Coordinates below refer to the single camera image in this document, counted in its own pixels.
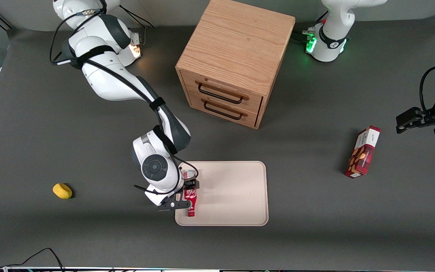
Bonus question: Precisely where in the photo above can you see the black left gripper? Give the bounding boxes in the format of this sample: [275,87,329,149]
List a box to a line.
[396,98,435,134]

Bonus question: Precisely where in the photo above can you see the red coke bottle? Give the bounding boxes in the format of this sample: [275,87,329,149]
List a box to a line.
[182,170,199,218]

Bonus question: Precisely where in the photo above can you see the beige plastic tray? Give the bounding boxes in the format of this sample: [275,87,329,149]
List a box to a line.
[175,161,269,227]

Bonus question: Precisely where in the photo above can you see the red snack box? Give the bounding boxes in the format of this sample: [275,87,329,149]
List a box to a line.
[344,125,381,179]

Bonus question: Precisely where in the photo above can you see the wooden drawer front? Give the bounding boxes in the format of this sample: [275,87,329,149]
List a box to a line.
[182,70,264,114]
[188,94,260,127]

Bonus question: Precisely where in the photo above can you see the yellow sponge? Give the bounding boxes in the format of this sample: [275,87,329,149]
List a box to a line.
[52,183,73,200]

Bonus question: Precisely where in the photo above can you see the wooden drawer cabinet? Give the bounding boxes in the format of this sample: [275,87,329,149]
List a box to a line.
[175,0,296,130]

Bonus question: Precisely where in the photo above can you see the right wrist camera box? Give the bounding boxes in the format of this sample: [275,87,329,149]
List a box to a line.
[158,199,192,211]

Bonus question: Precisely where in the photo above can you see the black metal drawer handle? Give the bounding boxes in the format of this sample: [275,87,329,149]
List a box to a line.
[204,101,244,121]
[198,84,244,104]

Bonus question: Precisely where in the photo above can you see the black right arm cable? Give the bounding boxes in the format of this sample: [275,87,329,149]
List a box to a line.
[49,8,200,194]

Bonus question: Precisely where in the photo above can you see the black table edge cable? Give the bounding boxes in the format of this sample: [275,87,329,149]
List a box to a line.
[0,247,65,272]

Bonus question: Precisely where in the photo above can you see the black right base cable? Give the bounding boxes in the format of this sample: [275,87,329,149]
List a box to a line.
[120,6,156,30]

